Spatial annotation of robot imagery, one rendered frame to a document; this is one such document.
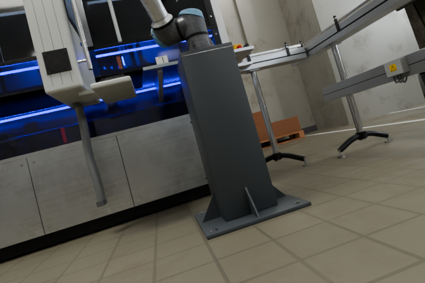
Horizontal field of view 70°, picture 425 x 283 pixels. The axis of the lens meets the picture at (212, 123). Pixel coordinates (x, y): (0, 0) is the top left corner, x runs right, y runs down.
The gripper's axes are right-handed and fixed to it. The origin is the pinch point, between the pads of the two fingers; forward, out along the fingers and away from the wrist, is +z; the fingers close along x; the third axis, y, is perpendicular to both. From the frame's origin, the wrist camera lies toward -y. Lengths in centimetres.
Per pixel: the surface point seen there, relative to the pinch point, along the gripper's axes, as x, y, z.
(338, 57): 140, 19, -9
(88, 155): -8, -95, 21
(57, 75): -37, -55, 10
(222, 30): 66, -14, -50
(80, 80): -27, -52, 14
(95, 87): -20, -51, 18
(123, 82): -9.3, -43.4, 17.7
